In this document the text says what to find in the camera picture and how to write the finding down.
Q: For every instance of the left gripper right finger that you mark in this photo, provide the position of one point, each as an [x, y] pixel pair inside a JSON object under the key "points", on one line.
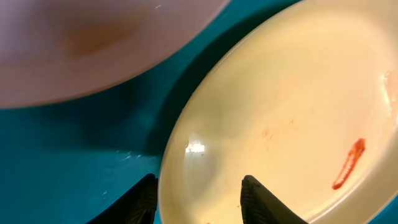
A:
{"points": [[260, 206]]}

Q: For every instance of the blue plastic tray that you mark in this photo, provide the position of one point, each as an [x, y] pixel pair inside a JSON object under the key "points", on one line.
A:
{"points": [[68, 162]]}

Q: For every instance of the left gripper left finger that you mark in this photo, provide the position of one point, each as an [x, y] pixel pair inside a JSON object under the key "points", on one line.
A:
{"points": [[137, 206]]}

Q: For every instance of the white plate upper left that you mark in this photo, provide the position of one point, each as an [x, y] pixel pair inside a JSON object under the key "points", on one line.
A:
{"points": [[57, 50]]}

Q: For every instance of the yellow plate with stain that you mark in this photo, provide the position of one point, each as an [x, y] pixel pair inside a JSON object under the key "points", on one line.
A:
{"points": [[306, 104]]}

